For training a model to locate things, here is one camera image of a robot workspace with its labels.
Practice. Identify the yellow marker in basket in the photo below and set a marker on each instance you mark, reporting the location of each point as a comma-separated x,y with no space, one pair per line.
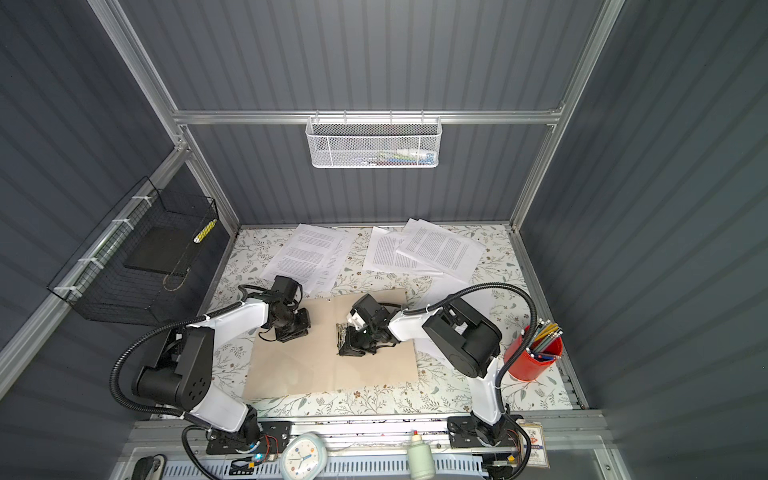
202,234

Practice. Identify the floral table mat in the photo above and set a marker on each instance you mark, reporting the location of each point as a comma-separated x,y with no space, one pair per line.
436,388

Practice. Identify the red pen cup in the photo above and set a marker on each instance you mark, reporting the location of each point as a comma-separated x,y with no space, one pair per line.
545,349

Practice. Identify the metal folder clip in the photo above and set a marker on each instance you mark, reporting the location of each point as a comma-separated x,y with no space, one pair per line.
344,345

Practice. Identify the black stapler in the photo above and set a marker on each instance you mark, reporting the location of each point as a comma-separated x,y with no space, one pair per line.
149,468

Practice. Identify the white wire basket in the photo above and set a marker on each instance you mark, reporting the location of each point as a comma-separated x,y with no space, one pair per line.
368,145

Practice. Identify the printed paper sheet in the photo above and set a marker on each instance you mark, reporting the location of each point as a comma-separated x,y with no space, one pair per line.
441,287
441,249
313,256
382,255

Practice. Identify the white glue bottle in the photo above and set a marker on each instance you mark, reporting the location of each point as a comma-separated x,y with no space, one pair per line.
420,459

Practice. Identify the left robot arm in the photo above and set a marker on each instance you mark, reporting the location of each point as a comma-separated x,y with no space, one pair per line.
168,371

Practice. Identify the black wire basket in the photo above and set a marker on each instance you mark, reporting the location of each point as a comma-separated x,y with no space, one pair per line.
144,269

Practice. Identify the white alarm clock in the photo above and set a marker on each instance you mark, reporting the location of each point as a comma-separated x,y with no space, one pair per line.
304,458

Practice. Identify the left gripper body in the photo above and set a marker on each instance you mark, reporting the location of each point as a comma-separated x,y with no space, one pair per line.
294,325

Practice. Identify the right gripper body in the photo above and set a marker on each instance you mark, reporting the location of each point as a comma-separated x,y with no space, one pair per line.
363,341

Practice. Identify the beige paper folder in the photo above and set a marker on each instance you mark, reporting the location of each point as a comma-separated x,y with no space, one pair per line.
311,364

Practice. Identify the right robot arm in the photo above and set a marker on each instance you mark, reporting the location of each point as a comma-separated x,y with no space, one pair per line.
469,341

